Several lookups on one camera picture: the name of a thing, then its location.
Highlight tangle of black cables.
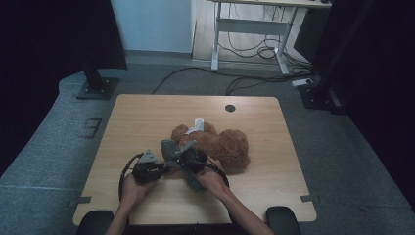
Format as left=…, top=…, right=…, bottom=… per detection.
left=217, top=3, right=311, bottom=67

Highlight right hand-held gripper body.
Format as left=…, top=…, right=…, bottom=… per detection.
left=174, top=140, right=209, bottom=174

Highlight person's left hand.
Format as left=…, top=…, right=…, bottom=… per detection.
left=120, top=174, right=156, bottom=210

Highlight white power strip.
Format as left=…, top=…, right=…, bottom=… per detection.
left=291, top=77, right=314, bottom=88

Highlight grey felt cloth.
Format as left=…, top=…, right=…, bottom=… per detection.
left=160, top=139, right=209, bottom=194

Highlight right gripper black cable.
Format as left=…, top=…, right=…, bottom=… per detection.
left=195, top=159, right=230, bottom=189

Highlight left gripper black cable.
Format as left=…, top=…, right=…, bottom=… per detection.
left=117, top=152, right=145, bottom=201

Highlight grey tape strip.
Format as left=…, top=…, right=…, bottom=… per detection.
left=68, top=195, right=92, bottom=209
left=300, top=194, right=321, bottom=204

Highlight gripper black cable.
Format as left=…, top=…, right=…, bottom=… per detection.
left=195, top=159, right=230, bottom=189
left=117, top=152, right=145, bottom=201

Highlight person's right hand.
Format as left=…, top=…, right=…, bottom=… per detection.
left=195, top=163, right=229, bottom=196

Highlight dark floor socket box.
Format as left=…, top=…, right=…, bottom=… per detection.
left=79, top=117, right=103, bottom=140

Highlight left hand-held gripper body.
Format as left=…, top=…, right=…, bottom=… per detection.
left=131, top=149, right=164, bottom=185

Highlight black chair armrest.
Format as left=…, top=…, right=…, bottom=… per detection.
left=265, top=206, right=302, bottom=235
left=76, top=210, right=115, bottom=235

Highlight long black floor cable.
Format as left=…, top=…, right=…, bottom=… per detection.
left=151, top=67, right=316, bottom=96

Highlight brown teddy bear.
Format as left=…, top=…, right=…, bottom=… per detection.
left=170, top=117, right=252, bottom=175

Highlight black stand with slanted post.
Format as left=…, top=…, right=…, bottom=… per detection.
left=298, top=0, right=376, bottom=116

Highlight black stand with square base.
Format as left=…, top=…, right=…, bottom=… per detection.
left=76, top=63, right=120, bottom=101

